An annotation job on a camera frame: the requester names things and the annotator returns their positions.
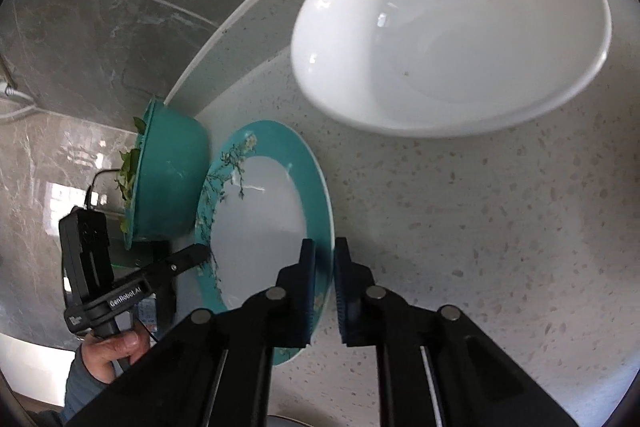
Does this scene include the green leafy vegetables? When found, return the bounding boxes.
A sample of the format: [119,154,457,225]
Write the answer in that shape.
[114,117,149,233]

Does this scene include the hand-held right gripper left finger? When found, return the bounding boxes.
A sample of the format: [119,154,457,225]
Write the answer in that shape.
[65,238,317,427]

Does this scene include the white bowl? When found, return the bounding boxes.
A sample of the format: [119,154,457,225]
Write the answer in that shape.
[290,0,613,138]

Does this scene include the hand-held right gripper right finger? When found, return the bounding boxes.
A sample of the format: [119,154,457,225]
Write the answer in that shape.
[333,237,581,427]

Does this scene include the teal bowl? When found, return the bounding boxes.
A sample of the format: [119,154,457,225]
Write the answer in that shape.
[122,96,211,251]

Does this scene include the black cable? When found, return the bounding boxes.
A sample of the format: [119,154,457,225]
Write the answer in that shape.
[85,169,120,210]

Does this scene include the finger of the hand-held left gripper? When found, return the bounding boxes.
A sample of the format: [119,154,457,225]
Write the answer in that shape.
[147,244,211,294]

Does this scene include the white cable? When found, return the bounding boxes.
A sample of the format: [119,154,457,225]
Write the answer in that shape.
[0,77,39,108]

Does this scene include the teal floral plate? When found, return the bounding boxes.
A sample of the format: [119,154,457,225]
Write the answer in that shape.
[196,120,335,367]

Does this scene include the person's left hand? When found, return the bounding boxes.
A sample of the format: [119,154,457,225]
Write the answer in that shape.
[82,330,152,384]

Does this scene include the person's left forearm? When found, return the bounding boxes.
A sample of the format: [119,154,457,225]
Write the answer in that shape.
[62,347,120,427]

